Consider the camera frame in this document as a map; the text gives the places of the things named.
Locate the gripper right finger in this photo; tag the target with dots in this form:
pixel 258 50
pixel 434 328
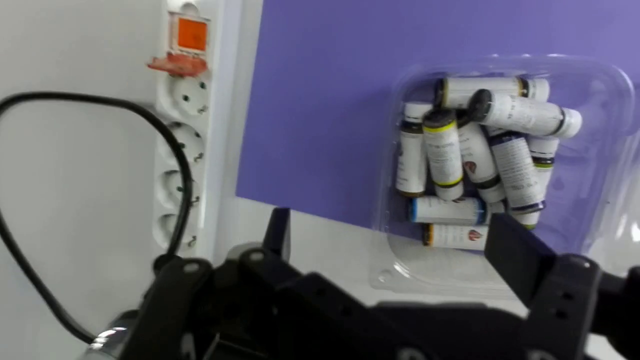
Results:
pixel 560 295

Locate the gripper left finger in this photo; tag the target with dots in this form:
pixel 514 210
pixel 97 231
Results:
pixel 175 300

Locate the clear plastic box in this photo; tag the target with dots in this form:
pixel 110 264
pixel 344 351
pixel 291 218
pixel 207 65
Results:
pixel 595 165

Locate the white bottle orange band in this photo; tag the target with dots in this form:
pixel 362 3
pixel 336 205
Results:
pixel 452 236

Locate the white bottle navy band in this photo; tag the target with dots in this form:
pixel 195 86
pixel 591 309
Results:
pixel 517 172

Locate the white bottle blue band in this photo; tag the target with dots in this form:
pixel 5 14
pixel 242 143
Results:
pixel 445 210

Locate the white bottle green band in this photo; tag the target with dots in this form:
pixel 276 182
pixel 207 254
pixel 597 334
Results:
pixel 543 152

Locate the white bottle black band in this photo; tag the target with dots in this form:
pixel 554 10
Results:
pixel 477 157

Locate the white power strip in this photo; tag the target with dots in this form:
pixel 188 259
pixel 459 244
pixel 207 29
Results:
pixel 182 125

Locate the white bottle yellow band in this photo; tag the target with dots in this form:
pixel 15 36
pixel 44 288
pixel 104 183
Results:
pixel 444 155

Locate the white bottle black cap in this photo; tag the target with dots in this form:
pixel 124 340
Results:
pixel 525 115

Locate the white bottle brown band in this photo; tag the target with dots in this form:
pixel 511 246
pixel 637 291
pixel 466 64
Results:
pixel 411 160

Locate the white bottle gold band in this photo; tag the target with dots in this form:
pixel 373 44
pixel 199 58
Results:
pixel 470 87

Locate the purple sheet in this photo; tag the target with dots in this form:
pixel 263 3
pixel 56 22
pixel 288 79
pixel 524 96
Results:
pixel 320 110

